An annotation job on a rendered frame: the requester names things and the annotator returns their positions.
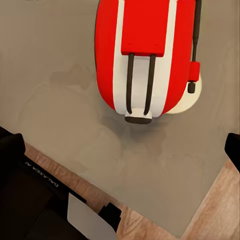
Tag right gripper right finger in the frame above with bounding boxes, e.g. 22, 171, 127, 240
224, 133, 240, 172

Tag radio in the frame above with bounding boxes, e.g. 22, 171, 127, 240
94, 0, 202, 125

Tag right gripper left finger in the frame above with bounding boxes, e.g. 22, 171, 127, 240
0, 133, 26, 192

